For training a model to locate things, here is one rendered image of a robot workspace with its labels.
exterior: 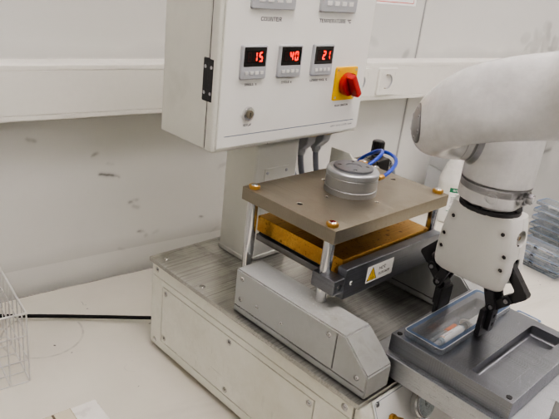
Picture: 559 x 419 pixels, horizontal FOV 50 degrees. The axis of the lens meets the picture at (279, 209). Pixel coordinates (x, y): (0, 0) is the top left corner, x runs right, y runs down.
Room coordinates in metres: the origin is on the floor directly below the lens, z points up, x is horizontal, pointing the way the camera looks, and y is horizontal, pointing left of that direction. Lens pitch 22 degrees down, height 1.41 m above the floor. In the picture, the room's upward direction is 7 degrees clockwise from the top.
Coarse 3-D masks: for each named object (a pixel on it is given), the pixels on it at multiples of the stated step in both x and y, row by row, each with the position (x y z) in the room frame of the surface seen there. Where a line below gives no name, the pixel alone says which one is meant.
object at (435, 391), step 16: (400, 368) 0.63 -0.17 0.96; (416, 368) 0.62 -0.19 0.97; (416, 384) 0.61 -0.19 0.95; (432, 384) 0.60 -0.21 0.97; (432, 400) 0.59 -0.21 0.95; (448, 400) 0.58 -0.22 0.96; (464, 400) 0.57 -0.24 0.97; (544, 400) 0.59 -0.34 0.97; (464, 416) 0.57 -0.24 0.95; (480, 416) 0.55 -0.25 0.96; (496, 416) 0.55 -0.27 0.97; (528, 416) 0.56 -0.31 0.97; (544, 416) 0.56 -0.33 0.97
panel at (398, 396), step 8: (400, 384) 0.65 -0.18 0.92; (392, 392) 0.63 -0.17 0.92; (400, 392) 0.64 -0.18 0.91; (408, 392) 0.65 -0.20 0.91; (376, 400) 0.61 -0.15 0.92; (384, 400) 0.62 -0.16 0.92; (392, 400) 0.63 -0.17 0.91; (400, 400) 0.64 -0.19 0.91; (408, 400) 0.65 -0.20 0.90; (376, 408) 0.61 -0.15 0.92; (384, 408) 0.61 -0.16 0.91; (392, 408) 0.62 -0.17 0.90; (400, 408) 0.63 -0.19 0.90; (408, 408) 0.64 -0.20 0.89; (376, 416) 0.60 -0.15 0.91; (384, 416) 0.61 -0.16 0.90; (392, 416) 0.61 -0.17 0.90; (400, 416) 0.63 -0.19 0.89; (408, 416) 0.64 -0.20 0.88; (432, 416) 0.67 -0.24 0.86; (440, 416) 0.68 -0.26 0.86; (448, 416) 0.69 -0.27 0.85
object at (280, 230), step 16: (272, 224) 0.81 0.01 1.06; (288, 224) 0.81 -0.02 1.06; (400, 224) 0.86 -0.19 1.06; (416, 224) 0.87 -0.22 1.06; (272, 240) 0.81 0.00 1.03; (288, 240) 0.79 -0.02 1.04; (304, 240) 0.77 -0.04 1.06; (320, 240) 0.77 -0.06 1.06; (352, 240) 0.78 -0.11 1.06; (368, 240) 0.79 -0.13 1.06; (384, 240) 0.80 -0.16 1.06; (400, 240) 0.81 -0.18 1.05; (288, 256) 0.79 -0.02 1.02; (304, 256) 0.77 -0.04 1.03; (320, 256) 0.74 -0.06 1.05; (336, 256) 0.73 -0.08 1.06; (352, 256) 0.73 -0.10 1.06; (336, 272) 0.72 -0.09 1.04
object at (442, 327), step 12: (456, 300) 0.74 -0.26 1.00; (468, 300) 0.75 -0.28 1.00; (480, 300) 0.75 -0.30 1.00; (444, 312) 0.71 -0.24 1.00; (456, 312) 0.71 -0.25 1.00; (468, 312) 0.71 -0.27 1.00; (420, 324) 0.67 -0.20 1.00; (432, 324) 0.67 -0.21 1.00; (444, 324) 0.67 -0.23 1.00; (456, 324) 0.68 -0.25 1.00; (468, 324) 0.68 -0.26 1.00; (420, 336) 0.64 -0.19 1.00; (432, 336) 0.64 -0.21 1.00; (444, 336) 0.65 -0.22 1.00; (456, 336) 0.65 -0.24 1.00
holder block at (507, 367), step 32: (416, 320) 0.69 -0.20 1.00; (512, 320) 0.72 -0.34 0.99; (416, 352) 0.63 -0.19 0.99; (448, 352) 0.63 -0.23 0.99; (480, 352) 0.63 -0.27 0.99; (512, 352) 0.67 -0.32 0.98; (544, 352) 0.68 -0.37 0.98; (448, 384) 0.59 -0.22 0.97; (480, 384) 0.57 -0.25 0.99; (512, 384) 0.58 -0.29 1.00; (544, 384) 0.61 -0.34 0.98; (512, 416) 0.55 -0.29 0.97
